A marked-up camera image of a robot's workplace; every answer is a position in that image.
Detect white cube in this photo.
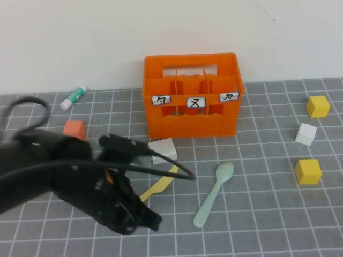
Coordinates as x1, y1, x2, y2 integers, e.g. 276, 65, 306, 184
295, 123, 318, 147

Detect grey grid tablecloth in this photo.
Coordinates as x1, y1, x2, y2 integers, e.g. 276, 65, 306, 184
0, 77, 343, 257

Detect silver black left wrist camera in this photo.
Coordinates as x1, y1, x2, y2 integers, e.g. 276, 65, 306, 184
98, 133, 151, 161

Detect white green glue stick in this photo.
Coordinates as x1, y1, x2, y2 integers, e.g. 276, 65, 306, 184
59, 85, 88, 111

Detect orange plastic cutlery holder crate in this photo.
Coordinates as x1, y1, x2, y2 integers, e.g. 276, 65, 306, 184
141, 52, 245, 139

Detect mint green plastic spoon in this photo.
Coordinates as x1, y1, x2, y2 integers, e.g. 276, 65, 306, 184
192, 161, 235, 228

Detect yellow plastic knife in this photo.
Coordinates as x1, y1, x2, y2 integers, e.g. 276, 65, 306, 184
139, 164, 180, 203

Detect white power adapter plug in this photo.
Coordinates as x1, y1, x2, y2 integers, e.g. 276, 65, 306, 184
147, 138, 178, 166

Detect yellow cube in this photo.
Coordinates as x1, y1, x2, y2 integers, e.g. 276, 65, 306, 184
294, 158, 323, 185
306, 95, 331, 119

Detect black left arm loop cable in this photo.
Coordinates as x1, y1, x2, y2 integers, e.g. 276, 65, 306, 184
0, 96, 51, 140

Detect salmon orange cube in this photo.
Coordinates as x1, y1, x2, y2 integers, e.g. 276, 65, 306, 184
62, 120, 87, 142

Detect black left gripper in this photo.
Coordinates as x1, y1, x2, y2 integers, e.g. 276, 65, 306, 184
52, 149, 163, 236

